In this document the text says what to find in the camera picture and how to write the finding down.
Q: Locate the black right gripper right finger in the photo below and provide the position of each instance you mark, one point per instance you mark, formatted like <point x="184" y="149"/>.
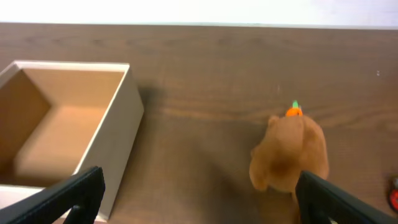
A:
<point x="321" y="202"/>

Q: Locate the brown plush bear toy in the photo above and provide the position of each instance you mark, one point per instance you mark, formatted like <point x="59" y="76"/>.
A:
<point x="292" y="143"/>

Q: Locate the white cardboard box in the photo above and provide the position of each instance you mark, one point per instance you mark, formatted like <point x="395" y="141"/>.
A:
<point x="60" y="118"/>

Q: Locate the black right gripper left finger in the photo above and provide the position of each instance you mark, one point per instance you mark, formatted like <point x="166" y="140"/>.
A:
<point x="80" y="196"/>

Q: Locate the red toy fire truck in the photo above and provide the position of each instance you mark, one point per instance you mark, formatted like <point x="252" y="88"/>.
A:
<point x="392" y="194"/>

